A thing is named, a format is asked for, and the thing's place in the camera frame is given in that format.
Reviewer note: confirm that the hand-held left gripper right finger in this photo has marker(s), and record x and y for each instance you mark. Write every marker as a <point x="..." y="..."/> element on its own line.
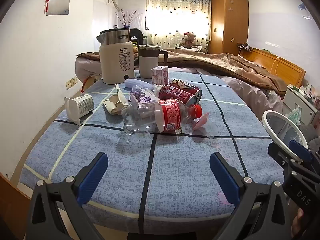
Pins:
<point x="223" y="177"/>

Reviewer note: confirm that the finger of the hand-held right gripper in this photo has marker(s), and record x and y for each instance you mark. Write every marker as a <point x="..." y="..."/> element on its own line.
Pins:
<point x="301" y="150"/>
<point x="280" y="155"/>

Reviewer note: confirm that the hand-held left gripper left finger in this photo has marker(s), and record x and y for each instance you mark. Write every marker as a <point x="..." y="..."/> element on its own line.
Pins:
<point x="93" y="177"/>

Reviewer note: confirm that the white round waste bin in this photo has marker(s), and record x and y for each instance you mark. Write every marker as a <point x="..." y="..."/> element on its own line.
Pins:
<point x="265" y="120"/>

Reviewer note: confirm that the cream paper carton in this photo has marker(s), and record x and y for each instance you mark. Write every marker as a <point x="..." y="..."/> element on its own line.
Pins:
<point x="112" y="105"/>

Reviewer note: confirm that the red milk drink can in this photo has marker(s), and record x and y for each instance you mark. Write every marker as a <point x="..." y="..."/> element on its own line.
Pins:
<point x="175" y="93"/>
<point x="183" y="85"/>

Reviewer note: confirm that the pink milk carton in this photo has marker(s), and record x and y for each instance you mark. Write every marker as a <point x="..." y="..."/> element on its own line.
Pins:
<point x="160" y="76"/>

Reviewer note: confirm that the grey cushioned chair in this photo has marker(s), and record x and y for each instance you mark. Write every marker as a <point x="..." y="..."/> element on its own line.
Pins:
<point x="310" y="132"/>

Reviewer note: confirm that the green printed plastic bag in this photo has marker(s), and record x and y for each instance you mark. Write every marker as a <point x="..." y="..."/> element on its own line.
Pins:
<point x="296" y="115"/>

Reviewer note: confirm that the blue checked tablecloth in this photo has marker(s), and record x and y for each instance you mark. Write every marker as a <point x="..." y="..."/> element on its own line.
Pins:
<point x="180" y="160"/>

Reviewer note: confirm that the clear plastic film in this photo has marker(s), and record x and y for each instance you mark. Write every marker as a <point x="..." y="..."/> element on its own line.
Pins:
<point x="210" y="131"/>

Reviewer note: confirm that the white nightstand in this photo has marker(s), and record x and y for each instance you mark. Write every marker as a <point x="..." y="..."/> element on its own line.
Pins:
<point x="297" y="100"/>

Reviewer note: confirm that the pile of small packets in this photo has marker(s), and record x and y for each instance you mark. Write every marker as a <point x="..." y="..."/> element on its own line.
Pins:
<point x="310" y="92"/>

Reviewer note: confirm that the pink wrapper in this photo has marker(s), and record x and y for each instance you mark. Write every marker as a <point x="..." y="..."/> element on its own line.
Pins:
<point x="201" y="121"/>

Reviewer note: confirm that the white yogurt cup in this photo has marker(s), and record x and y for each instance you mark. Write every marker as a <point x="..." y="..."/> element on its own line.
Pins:
<point x="82" y="105"/>

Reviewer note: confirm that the wooden bed headboard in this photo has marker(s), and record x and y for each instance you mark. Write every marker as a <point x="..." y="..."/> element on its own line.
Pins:
<point x="287" y="71"/>

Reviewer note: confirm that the clear bottle with red label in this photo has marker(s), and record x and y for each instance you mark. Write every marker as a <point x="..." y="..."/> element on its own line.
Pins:
<point x="170" y="115"/>

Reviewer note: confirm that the lavender foam net sleeve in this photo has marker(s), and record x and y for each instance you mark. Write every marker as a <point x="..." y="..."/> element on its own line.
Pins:
<point x="133" y="83"/>

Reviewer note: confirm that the brown blanket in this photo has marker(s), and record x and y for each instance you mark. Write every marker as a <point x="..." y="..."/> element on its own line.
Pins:
<point x="225" y="65"/>

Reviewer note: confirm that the power strip with plugs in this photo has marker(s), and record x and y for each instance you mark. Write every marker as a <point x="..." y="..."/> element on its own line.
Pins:
<point x="243" y="47"/>

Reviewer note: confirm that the cream electric kettle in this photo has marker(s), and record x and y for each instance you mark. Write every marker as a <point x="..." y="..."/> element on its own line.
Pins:
<point x="115" y="60"/>

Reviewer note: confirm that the grey brown mug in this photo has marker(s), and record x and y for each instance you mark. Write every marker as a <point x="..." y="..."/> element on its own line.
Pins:
<point x="148" y="62"/>

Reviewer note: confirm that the brown teddy bear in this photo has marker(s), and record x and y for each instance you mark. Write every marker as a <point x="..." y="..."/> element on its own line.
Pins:
<point x="189" y="39"/>

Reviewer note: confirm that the wooden wardrobe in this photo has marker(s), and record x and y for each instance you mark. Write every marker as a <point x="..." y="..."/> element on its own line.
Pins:
<point x="227" y="22"/>

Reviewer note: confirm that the vase with purple branches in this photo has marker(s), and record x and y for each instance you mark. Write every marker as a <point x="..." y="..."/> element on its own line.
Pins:
<point x="126" y="20"/>

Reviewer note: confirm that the wall socket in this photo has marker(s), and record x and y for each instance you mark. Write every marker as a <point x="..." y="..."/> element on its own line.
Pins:
<point x="71" y="82"/>

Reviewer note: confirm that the wall mirror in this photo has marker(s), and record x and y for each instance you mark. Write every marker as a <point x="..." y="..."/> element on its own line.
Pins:
<point x="57" y="2"/>

